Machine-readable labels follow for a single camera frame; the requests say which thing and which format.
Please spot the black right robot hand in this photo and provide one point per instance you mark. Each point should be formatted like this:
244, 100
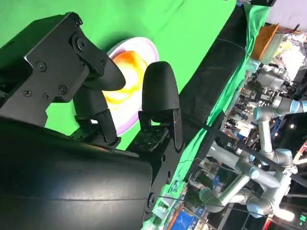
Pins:
60, 172

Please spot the dark display green digits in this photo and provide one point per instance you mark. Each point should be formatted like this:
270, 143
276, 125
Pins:
301, 216

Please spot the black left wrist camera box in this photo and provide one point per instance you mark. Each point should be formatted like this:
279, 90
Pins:
263, 2

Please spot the small orange white bread roll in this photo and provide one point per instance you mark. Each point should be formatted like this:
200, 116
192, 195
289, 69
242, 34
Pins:
129, 62

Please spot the orange box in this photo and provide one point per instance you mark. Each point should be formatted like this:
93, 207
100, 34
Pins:
263, 40

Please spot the black backdrop cloth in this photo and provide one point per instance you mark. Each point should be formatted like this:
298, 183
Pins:
216, 64

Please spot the lilac plate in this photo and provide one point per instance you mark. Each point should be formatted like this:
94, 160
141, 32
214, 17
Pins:
134, 44

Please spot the green table cloth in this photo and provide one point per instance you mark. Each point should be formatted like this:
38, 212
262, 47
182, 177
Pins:
144, 19

